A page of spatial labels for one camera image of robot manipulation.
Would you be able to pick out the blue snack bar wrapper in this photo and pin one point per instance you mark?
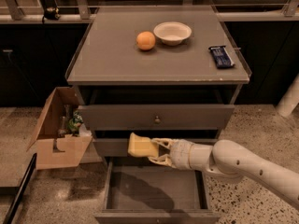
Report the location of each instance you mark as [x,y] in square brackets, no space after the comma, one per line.
[221,57]

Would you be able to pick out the brown cardboard box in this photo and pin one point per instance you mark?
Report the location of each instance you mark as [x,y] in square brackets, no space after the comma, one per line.
[52,150]

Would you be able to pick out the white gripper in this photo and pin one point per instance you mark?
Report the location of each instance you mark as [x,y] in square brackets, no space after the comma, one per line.
[183,153]

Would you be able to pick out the yellow sponge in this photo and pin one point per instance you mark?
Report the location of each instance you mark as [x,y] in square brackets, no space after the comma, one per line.
[140,146]

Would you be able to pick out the grey drawer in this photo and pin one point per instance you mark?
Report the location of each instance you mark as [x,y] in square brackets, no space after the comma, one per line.
[139,192]
[141,117]
[111,147]

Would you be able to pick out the white paper bowl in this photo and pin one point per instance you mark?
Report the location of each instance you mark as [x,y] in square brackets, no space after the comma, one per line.
[172,33]

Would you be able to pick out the grey top drawer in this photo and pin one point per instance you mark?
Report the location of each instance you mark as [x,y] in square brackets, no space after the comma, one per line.
[141,117]

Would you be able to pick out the grey middle drawer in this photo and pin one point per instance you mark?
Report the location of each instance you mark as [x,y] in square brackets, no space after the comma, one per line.
[111,147]

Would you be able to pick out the orange fruit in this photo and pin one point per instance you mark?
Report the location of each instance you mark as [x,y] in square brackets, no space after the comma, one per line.
[145,40]

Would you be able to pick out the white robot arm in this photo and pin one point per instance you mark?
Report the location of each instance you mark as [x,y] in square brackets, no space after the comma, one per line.
[230,161]

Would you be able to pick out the black bar on floor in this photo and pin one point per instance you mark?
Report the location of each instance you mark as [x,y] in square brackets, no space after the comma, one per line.
[19,191]

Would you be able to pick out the small black device on ledge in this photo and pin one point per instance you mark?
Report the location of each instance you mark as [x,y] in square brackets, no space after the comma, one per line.
[51,13]

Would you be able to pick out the grey drawer cabinet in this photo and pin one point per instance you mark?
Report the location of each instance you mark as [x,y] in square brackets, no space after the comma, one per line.
[110,69]

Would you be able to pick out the green bag in box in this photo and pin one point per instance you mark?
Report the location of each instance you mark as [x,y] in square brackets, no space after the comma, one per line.
[75,122]

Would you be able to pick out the brass top drawer knob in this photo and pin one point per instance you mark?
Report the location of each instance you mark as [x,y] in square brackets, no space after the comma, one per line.
[157,120]

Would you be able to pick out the grey bottom drawer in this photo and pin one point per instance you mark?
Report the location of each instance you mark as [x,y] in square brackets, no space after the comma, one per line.
[139,192]

